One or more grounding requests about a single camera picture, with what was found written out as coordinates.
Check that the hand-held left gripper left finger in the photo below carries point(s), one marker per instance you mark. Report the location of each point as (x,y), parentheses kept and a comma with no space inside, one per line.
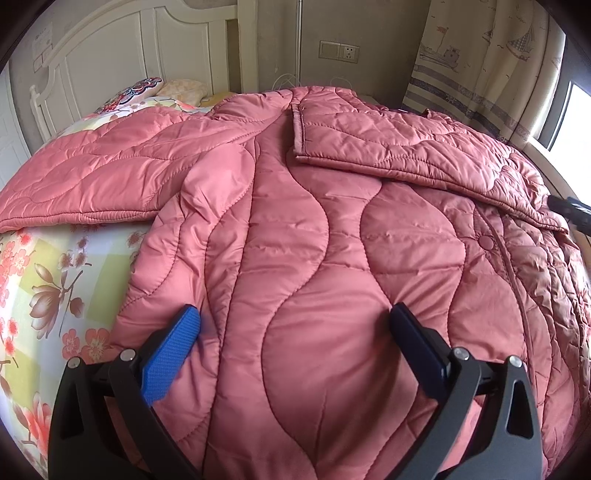
(171,355)

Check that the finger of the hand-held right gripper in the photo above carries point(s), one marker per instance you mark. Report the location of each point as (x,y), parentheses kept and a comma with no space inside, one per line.
(570,206)

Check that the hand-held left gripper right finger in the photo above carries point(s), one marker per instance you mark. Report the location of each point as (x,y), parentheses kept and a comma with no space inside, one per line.
(418,347)

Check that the pink quilted comforter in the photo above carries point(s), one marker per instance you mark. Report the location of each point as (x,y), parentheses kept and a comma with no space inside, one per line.
(300,230)

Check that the window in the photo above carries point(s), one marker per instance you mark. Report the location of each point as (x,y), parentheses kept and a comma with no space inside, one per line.
(570,120)

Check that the floral bed sheet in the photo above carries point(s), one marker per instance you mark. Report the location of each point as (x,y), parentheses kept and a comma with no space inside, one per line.
(46,286)

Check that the boat print curtain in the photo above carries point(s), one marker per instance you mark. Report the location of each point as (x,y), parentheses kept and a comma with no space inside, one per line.
(480,64)

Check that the floral patterned pillow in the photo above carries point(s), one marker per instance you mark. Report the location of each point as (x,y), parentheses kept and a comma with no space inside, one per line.
(131,94)

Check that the pale yellow pillow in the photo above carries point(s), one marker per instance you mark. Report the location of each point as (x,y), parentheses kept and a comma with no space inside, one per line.
(184,90)

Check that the white wardrobe doors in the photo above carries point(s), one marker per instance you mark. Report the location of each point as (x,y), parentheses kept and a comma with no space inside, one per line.
(11,115)

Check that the white headboard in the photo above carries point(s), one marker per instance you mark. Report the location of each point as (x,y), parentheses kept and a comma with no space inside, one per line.
(115,46)

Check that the wall socket panel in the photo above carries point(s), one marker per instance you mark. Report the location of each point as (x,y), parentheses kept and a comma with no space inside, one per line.
(340,50)

